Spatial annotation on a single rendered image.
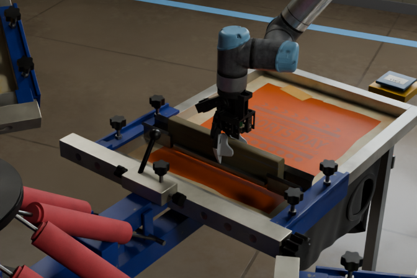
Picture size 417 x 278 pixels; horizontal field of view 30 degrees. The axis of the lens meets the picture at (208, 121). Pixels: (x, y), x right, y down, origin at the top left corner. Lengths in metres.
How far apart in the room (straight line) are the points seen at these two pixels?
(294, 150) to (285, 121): 0.16
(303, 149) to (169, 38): 3.24
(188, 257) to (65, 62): 2.09
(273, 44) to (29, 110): 0.62
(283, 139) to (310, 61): 2.87
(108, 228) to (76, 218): 0.11
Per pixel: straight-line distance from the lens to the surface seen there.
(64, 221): 1.50
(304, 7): 1.92
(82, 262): 1.42
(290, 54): 1.84
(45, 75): 4.88
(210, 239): 3.40
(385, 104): 2.41
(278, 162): 1.92
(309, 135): 2.25
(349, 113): 2.39
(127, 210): 1.77
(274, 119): 2.32
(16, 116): 1.96
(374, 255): 2.96
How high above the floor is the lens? 2.06
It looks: 29 degrees down
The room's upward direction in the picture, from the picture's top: 1 degrees clockwise
